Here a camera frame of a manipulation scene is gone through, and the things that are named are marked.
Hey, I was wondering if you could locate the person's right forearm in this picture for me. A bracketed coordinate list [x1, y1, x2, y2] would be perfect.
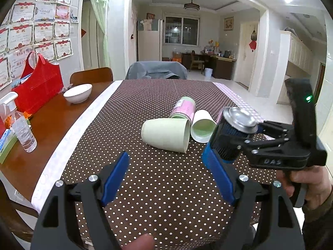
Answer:
[301, 184, 333, 250]

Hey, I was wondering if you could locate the white refrigerator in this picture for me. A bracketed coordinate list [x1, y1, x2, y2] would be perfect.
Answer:
[137, 19, 163, 62]

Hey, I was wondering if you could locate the pale green cup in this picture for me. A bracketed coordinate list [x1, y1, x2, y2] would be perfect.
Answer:
[141, 118, 192, 154]

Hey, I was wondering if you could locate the person's left hand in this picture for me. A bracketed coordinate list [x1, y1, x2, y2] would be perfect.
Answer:
[122, 233, 156, 250]

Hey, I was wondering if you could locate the wooden desk chair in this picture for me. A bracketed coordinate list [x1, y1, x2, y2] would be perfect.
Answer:
[190, 50, 205, 73]

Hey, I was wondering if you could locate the white cabinet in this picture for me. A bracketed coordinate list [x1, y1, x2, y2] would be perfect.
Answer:
[276, 29, 314, 105]

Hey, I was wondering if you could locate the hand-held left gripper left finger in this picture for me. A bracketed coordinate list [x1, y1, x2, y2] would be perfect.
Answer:
[30, 151, 130, 250]

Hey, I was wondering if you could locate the white door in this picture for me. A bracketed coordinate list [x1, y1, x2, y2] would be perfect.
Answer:
[239, 21, 259, 88]

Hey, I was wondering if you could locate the cardboard box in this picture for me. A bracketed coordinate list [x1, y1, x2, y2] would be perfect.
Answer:
[162, 51, 183, 63]

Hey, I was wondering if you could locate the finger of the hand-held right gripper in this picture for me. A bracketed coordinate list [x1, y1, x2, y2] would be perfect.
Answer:
[257, 120, 295, 140]
[210, 125, 293, 165]

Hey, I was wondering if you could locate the pale green curtain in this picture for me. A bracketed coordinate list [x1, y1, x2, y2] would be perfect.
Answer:
[84, 0, 110, 69]

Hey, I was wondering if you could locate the dark wooden desk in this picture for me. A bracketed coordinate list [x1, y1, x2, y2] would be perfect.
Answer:
[181, 52, 237, 81]

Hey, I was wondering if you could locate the grey covered chair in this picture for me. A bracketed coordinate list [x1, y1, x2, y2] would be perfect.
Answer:
[125, 61, 188, 81]

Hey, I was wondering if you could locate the person's right hand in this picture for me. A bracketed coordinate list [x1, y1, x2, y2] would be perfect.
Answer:
[280, 165, 333, 211]

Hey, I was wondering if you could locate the ceiling lamp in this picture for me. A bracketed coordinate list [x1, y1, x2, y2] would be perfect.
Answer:
[183, 0, 200, 11]

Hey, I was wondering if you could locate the white cup with green inside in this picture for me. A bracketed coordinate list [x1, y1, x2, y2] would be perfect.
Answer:
[190, 109, 218, 144]

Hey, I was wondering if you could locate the clear plastic water bottle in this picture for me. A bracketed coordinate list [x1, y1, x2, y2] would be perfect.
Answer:
[11, 111, 37, 153]

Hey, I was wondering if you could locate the pink and green printed cup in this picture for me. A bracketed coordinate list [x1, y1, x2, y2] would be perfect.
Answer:
[168, 96, 197, 123]

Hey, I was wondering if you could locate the red bag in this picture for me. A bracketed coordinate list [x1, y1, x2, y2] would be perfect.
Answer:
[11, 52, 64, 116]

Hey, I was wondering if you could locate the white bowl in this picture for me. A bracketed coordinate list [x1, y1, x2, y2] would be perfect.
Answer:
[63, 84, 93, 104]

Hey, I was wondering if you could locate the wall of award certificates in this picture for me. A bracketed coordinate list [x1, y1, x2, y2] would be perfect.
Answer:
[0, 0, 74, 90]

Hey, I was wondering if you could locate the green and blue tissue box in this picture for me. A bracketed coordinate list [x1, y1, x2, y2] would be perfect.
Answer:
[0, 128, 19, 165]

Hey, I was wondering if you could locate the wooden table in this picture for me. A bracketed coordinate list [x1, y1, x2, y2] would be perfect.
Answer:
[0, 81, 116, 243]

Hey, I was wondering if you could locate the brown polka dot tablecloth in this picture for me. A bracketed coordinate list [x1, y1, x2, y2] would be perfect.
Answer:
[31, 79, 274, 250]

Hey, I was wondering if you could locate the window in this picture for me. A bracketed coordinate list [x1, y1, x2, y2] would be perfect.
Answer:
[165, 16, 200, 45]

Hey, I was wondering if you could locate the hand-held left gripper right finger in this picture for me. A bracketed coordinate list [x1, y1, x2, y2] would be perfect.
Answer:
[201, 147, 307, 250]

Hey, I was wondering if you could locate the red hanging ornament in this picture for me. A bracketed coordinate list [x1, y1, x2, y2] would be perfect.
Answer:
[248, 30, 258, 53]

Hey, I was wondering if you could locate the white spray bottle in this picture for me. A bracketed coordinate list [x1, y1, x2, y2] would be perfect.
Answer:
[0, 92, 19, 132]

